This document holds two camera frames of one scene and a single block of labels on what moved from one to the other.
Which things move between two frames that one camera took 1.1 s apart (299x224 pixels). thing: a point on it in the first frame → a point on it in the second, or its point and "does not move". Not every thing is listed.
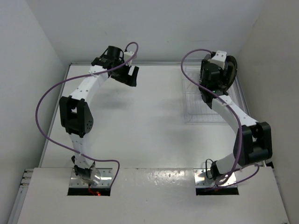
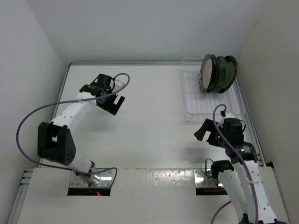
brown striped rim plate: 231,66 does not move
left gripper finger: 129,74 → 115,108
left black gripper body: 117,75 → 108,102
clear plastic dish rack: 196,110 does not move
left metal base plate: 105,178 does not move
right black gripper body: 222,78 → 217,142
